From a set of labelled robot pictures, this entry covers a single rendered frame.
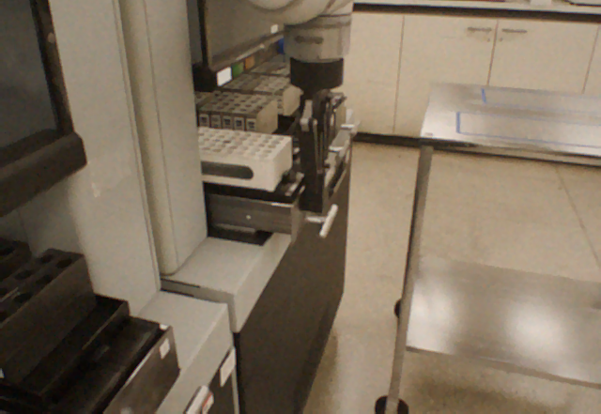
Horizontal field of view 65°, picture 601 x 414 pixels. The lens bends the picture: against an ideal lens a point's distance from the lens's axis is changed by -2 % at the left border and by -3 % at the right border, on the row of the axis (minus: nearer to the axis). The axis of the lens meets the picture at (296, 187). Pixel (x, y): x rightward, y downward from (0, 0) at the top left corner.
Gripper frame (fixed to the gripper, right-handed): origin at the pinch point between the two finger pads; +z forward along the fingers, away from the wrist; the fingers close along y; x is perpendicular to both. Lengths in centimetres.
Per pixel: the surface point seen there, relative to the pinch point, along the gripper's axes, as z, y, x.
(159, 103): -17.4, 17.2, -14.4
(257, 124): -6.2, -9.8, -12.9
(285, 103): -5.3, -26.3, -13.1
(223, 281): 6.6, 17.2, -8.0
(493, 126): -1.9, -34.5, 28.0
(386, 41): 14, -229, -17
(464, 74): 30, -228, 29
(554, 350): 52, -34, 52
